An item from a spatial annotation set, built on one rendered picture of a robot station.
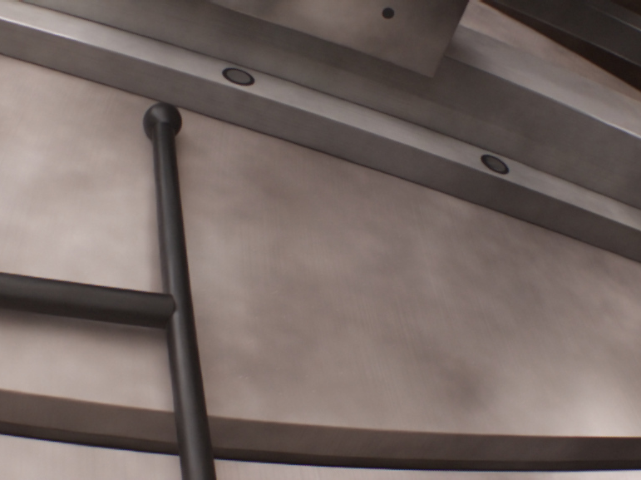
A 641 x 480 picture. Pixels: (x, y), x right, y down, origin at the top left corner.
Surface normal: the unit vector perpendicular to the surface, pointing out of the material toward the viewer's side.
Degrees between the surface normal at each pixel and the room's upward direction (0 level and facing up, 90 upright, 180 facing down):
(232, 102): 90
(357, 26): 90
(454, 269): 0
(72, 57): 90
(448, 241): 0
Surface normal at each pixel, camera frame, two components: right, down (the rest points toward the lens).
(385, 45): -0.04, 0.59
